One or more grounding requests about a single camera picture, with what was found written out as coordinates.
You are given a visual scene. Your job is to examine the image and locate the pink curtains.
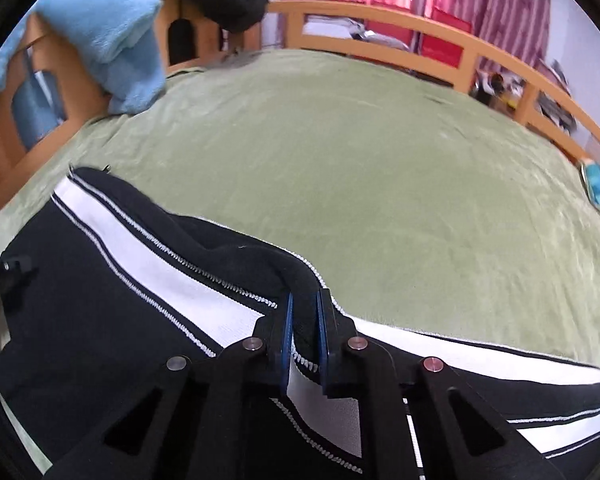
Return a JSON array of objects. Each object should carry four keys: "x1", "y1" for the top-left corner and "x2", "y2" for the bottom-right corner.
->
[{"x1": 292, "y1": 0, "x2": 552, "y2": 73}]

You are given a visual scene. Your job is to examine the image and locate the red box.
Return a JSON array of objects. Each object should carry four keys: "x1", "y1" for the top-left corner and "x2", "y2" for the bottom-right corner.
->
[{"x1": 422, "y1": 7, "x2": 473, "y2": 63}]

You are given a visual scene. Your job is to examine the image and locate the light blue fleece towel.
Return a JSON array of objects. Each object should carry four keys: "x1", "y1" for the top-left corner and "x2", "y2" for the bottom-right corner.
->
[{"x1": 0, "y1": 0, "x2": 167, "y2": 116}]

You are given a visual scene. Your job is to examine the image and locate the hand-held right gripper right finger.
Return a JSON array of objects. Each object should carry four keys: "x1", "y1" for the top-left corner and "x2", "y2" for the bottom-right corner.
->
[{"x1": 316, "y1": 288, "x2": 571, "y2": 480}]

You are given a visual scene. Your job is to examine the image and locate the wooden bed frame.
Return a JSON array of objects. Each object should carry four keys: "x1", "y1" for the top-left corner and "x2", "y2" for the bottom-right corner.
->
[{"x1": 0, "y1": 0, "x2": 600, "y2": 241}]

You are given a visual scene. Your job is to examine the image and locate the green blanket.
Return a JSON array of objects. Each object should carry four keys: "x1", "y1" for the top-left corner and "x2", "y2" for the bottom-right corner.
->
[{"x1": 0, "y1": 49, "x2": 600, "y2": 476}]

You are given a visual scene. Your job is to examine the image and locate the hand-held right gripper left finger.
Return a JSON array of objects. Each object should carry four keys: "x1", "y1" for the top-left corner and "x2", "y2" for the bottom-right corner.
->
[{"x1": 42, "y1": 292, "x2": 296, "y2": 480}]

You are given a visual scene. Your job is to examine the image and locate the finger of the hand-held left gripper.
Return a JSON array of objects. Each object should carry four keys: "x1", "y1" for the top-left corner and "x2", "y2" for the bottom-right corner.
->
[{"x1": 0, "y1": 256, "x2": 38, "y2": 311}]

